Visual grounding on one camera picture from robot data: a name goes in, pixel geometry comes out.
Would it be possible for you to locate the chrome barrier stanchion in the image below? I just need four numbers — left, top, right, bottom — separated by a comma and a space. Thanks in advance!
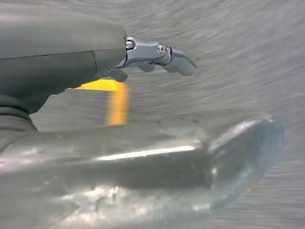
0, 117, 285, 229

